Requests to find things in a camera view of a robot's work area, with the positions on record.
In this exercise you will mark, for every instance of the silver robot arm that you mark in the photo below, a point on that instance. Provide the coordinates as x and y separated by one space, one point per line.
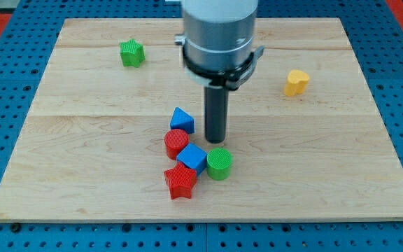
217 42

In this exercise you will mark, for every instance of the red star block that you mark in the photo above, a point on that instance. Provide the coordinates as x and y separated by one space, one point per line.
180 181

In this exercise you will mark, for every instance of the green star block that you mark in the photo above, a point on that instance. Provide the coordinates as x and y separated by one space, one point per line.
131 53

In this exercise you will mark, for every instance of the blue triangle block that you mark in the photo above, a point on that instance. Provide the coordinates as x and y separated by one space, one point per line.
183 121

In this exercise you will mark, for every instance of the red cylinder block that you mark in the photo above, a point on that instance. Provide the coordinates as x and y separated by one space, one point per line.
175 140

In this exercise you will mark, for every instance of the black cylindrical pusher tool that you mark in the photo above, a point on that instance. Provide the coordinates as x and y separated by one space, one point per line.
215 114

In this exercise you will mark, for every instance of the blue cube block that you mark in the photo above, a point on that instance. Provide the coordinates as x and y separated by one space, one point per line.
193 157

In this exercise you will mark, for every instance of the green cylinder block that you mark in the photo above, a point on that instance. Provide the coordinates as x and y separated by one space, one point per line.
219 163

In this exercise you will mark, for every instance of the wooden board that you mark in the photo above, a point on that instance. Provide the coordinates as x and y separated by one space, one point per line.
91 149

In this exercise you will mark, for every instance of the yellow heart block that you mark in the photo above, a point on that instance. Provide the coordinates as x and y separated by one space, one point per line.
296 83

